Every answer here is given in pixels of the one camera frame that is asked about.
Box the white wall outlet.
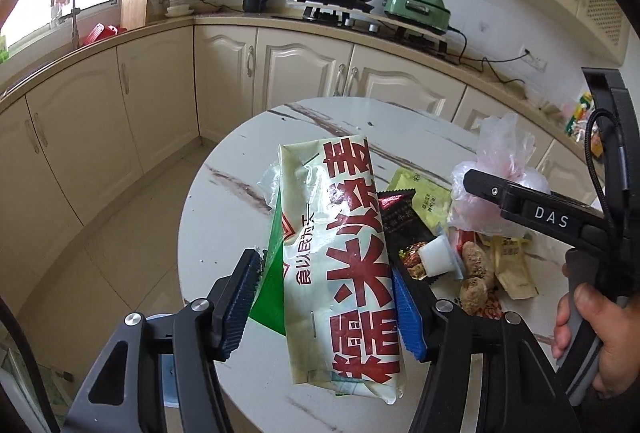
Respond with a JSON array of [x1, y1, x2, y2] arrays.
[[520, 46, 547, 72]]

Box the clear pink-tinted plastic bag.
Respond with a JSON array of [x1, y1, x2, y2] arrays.
[[447, 113, 552, 235]]

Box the green electric cooker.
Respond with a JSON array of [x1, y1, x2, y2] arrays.
[[382, 0, 454, 34]]

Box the black power cable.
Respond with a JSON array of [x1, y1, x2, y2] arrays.
[[446, 26, 532, 87]]

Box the person's right hand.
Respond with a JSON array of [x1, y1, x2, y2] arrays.
[[551, 285, 640, 401]]

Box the black gas stove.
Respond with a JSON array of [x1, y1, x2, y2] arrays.
[[271, 2, 462, 65]]

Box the small white plastic cup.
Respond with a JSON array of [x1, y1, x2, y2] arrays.
[[417, 235, 463, 279]]

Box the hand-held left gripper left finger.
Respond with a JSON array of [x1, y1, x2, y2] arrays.
[[62, 248, 263, 433]]

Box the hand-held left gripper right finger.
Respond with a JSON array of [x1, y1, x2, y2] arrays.
[[391, 265, 586, 433]]

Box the green patterned container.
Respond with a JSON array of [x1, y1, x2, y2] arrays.
[[0, 343, 76, 433]]

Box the red plastic basket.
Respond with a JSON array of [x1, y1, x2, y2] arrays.
[[82, 24, 129, 45]]

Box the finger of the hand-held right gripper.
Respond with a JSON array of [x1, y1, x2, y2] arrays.
[[462, 168, 508, 214]]

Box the colourful packet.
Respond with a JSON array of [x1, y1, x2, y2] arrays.
[[564, 92, 603, 155]]

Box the red-white checkered sachet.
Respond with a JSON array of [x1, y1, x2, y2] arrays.
[[470, 295, 505, 321]]

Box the yellow-green sachet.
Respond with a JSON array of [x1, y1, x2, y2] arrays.
[[389, 168, 453, 234]]

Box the wooden cutting board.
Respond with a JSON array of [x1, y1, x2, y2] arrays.
[[120, 0, 151, 31]]

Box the ginger root piece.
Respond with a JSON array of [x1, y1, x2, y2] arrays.
[[459, 240, 497, 315]]

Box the white red-lettered food bag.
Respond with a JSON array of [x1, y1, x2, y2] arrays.
[[248, 133, 407, 403]]

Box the metal sink faucet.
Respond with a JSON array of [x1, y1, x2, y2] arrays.
[[50, 0, 84, 50]]

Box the beige sauce sachet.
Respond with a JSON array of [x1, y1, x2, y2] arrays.
[[487, 235, 540, 300]]

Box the cream kitchen base cabinets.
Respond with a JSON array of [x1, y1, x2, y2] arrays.
[[0, 10, 608, 314]]

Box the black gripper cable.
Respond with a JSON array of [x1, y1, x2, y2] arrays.
[[581, 110, 623, 215]]

